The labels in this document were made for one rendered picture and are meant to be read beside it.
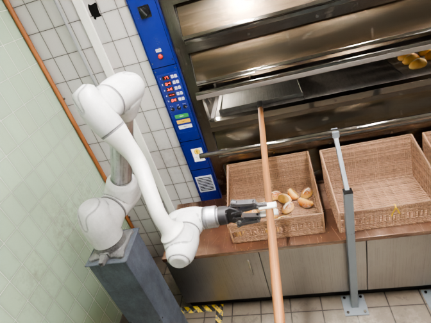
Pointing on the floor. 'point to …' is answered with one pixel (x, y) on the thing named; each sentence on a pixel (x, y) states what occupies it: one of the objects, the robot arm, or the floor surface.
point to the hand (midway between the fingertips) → (268, 209)
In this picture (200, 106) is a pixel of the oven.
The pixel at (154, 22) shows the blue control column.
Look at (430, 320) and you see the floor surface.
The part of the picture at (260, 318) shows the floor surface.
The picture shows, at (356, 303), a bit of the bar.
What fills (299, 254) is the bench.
